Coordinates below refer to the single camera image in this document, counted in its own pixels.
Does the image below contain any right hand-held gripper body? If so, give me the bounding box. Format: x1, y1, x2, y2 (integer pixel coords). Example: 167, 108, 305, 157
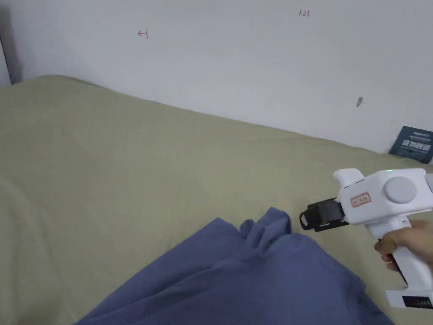
315, 168, 433, 310

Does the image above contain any blue shirt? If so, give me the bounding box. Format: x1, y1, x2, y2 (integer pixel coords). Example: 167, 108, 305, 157
72, 206, 396, 325

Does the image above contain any person's right hand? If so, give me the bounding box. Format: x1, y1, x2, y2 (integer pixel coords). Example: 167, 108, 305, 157
373, 220, 433, 272

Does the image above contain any bed with beige sheet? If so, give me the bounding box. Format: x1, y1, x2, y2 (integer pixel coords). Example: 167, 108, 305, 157
0, 74, 433, 325

